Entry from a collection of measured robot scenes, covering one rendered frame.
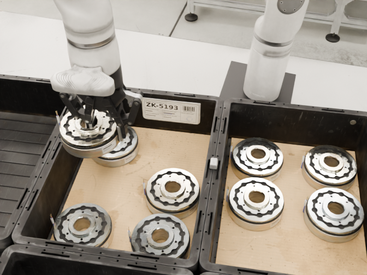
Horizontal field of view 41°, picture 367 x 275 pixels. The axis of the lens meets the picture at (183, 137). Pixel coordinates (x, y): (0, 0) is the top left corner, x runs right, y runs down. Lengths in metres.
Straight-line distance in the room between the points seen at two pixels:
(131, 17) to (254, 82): 1.93
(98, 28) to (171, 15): 2.37
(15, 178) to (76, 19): 0.46
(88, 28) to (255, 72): 0.57
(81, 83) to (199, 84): 0.74
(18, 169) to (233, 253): 0.47
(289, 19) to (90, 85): 0.53
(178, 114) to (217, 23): 1.96
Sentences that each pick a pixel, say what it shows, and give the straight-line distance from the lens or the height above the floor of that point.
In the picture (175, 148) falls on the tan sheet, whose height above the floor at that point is 0.83.
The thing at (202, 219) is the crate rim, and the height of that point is 0.93.
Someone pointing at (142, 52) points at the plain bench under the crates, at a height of 0.70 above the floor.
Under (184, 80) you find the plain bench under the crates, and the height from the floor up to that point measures 0.70.
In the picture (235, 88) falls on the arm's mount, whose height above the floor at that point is 0.80.
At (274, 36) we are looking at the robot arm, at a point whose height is 0.99.
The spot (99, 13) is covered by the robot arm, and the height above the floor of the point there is 1.24.
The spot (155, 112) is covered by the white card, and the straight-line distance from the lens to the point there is 1.05.
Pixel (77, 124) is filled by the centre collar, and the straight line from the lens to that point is 0.85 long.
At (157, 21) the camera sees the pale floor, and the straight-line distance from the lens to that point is 3.00.
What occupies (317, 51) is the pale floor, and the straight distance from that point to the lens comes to 2.83.
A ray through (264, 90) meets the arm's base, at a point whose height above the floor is 0.83.
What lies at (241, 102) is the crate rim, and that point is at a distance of 1.00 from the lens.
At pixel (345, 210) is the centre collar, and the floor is 0.87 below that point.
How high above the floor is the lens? 1.59
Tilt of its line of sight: 45 degrees down
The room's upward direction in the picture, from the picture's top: straight up
